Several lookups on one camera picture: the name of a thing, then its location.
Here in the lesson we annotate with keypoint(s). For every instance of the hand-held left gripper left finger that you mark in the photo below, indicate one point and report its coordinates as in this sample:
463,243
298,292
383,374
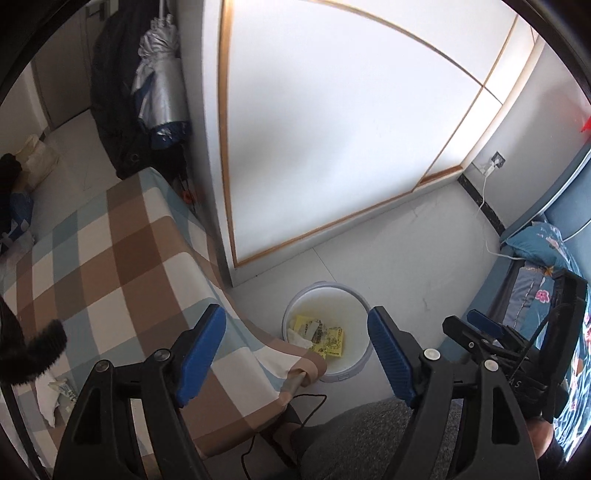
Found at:
201,355

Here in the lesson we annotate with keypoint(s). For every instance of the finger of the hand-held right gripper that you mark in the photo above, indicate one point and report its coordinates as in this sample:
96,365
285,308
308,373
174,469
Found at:
466,339
482,321

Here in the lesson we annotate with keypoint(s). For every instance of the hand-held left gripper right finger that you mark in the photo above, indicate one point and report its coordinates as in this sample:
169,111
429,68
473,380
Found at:
392,355

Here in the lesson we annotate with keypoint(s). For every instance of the yellow plastic packet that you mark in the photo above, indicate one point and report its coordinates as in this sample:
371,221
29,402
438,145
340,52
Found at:
330,341

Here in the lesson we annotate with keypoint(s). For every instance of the white plastic bucket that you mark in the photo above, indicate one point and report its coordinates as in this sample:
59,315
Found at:
341,309

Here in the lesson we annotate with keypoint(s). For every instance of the clear printed plastic wrapper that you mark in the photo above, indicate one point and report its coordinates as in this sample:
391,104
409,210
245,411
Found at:
300,339

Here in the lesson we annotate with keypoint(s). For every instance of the person's right forearm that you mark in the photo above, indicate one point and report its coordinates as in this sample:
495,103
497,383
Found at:
549,443

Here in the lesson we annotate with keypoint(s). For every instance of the blue floral bedding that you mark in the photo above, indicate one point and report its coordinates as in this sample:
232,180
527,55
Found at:
575,378

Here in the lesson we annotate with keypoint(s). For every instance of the person's grey trouser leg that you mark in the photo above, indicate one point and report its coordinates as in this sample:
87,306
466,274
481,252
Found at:
364,438

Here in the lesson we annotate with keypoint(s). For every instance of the blue floral pillow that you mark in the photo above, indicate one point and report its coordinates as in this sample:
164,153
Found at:
535,240

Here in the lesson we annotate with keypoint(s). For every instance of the checkered tablecloth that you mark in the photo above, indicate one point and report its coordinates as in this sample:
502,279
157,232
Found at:
115,258

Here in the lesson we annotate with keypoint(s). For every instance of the small orange object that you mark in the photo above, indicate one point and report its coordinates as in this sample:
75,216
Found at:
187,196

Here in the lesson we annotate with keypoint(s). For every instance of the white wardrobe with wooden trim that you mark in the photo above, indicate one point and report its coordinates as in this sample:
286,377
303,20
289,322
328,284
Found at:
346,138

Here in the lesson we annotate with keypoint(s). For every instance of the blue storage box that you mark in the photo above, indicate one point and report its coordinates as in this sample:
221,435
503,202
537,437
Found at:
18,207

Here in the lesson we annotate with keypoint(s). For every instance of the beige cloth bag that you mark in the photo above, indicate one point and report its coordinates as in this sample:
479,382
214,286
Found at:
39,157

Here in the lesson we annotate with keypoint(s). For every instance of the black jacket with buttons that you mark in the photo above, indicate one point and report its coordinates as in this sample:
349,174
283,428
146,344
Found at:
9,173

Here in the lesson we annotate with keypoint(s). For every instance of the silver folded umbrella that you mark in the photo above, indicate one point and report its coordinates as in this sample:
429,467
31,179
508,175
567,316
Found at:
159,92

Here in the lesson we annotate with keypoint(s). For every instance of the black hanging jacket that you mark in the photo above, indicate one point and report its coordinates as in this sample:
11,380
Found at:
115,101

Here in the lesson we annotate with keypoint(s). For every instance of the blue bed frame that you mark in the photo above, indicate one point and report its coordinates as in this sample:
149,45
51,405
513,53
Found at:
563,184

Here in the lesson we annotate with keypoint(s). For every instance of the wall socket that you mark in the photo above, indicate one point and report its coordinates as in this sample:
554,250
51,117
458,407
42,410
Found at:
497,160

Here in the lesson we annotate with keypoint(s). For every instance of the red wall decoration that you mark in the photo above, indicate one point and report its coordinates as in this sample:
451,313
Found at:
586,123

